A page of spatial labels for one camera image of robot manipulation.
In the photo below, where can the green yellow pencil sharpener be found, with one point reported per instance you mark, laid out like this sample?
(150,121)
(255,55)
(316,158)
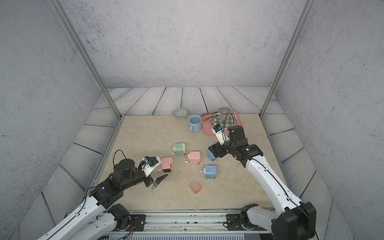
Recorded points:
(179,149)

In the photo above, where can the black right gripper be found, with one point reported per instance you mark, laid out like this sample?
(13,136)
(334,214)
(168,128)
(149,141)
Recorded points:
(217,148)

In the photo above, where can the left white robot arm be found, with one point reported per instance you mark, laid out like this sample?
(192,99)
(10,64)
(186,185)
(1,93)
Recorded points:
(99,213)

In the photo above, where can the light blue mug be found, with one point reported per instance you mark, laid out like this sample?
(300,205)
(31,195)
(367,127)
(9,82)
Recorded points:
(195,124)

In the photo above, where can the patterned ceramic bowl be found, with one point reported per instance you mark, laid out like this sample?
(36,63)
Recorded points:
(181,113)

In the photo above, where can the pink pencil sharpener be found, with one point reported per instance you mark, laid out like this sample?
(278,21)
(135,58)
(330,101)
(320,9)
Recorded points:
(167,164)
(194,158)

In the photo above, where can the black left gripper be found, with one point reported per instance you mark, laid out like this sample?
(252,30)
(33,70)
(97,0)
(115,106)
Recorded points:
(159,179)

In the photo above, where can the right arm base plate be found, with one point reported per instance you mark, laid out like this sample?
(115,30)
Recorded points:
(235,222)

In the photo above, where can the pink serving tray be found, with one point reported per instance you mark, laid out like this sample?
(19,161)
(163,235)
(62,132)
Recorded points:
(208,126)

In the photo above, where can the striped ceramic cup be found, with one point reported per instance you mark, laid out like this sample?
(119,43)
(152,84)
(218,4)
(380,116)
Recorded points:
(222,113)

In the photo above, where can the red transparent tray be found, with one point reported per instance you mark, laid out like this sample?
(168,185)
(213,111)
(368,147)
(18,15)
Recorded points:
(195,187)

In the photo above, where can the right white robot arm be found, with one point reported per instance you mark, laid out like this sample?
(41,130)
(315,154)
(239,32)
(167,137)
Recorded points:
(291,219)

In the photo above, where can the green checkered cloth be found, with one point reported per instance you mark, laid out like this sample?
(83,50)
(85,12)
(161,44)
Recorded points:
(225,120)

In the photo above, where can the blue pencil sharpener round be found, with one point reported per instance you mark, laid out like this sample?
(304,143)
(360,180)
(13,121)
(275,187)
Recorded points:
(210,155)

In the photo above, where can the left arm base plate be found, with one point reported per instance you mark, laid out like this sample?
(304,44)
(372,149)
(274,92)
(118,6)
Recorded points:
(134,223)

